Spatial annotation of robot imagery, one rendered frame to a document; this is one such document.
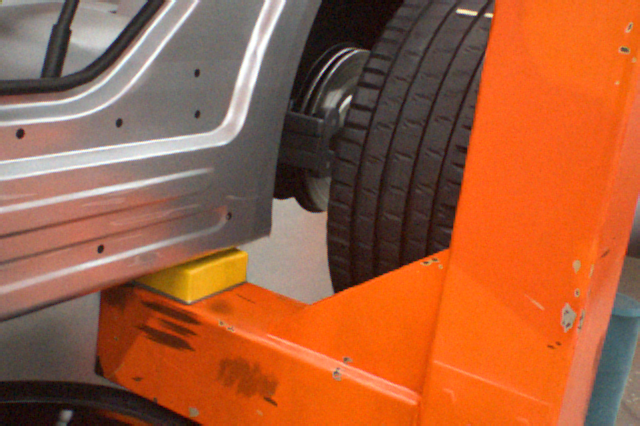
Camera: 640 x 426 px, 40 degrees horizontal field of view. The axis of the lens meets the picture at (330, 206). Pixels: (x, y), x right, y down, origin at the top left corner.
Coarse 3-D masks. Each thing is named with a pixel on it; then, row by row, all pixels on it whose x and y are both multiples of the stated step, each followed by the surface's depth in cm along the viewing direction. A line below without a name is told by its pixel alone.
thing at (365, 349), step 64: (128, 320) 127; (192, 320) 121; (256, 320) 121; (320, 320) 112; (384, 320) 108; (128, 384) 129; (192, 384) 123; (256, 384) 117; (320, 384) 111; (384, 384) 108
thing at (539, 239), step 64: (512, 0) 91; (576, 0) 88; (512, 64) 92; (576, 64) 89; (512, 128) 93; (576, 128) 90; (512, 192) 94; (576, 192) 91; (448, 256) 100; (512, 256) 95; (576, 256) 92; (448, 320) 101; (512, 320) 96; (576, 320) 93; (448, 384) 101; (512, 384) 98; (576, 384) 100
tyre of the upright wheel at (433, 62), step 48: (432, 0) 134; (480, 0) 131; (384, 48) 130; (432, 48) 128; (480, 48) 124; (384, 96) 127; (432, 96) 124; (384, 144) 125; (432, 144) 122; (336, 192) 130; (384, 192) 126; (432, 192) 122; (336, 240) 133; (384, 240) 128; (432, 240) 124; (336, 288) 138
